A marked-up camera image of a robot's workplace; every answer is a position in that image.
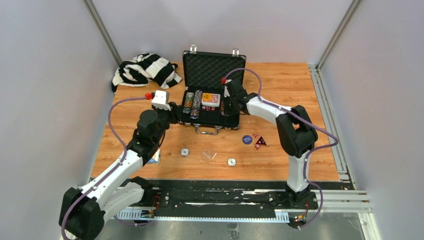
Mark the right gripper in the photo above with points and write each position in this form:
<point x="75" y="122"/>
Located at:
<point x="227" y="111"/>

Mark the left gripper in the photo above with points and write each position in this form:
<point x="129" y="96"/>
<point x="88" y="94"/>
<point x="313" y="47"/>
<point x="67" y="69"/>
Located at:
<point x="173" y="113"/>

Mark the blue small blind button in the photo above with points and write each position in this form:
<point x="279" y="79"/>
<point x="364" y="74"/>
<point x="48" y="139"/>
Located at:
<point x="247" y="139"/>

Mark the grey white poker chip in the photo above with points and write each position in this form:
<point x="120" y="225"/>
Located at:
<point x="231" y="162"/>
<point x="185" y="152"/>

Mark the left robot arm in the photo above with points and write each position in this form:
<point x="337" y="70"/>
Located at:
<point x="85" y="211"/>

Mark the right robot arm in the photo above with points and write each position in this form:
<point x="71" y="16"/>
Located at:
<point x="296" y="135"/>

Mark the black poker set case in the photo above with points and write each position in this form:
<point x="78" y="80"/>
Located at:
<point x="203" y="71"/>

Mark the red playing card deck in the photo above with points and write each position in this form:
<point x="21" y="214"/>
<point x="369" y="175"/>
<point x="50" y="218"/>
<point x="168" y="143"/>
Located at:
<point x="216" y="101"/>

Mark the yellow big blind button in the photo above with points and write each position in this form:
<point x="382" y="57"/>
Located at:
<point x="207" y="97"/>

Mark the blue card deck box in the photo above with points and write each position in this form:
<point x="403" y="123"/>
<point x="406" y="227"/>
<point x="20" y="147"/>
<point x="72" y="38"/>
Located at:
<point x="156" y="158"/>

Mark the green chip row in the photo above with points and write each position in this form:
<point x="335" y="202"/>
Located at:
<point x="188" y="102"/>

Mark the red triangular button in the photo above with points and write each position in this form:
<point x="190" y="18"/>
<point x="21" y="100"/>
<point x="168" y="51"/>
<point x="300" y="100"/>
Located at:
<point x="261" y="142"/>

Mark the black white striped cloth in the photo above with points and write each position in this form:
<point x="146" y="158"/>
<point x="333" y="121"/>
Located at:
<point x="144" y="69"/>

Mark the clear dealer button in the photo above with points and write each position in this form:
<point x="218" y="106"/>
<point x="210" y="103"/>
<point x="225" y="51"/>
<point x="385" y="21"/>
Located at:
<point x="208" y="155"/>

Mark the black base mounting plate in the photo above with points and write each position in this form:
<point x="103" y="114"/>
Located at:
<point x="225" y="199"/>

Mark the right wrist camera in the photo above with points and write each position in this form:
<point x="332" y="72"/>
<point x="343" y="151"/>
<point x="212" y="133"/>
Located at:
<point x="226" y="92"/>

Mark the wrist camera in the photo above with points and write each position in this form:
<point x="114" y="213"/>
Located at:
<point x="161" y="100"/>
<point x="226" y="92"/>

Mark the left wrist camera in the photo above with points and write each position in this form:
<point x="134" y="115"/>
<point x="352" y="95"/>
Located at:
<point x="161" y="100"/>

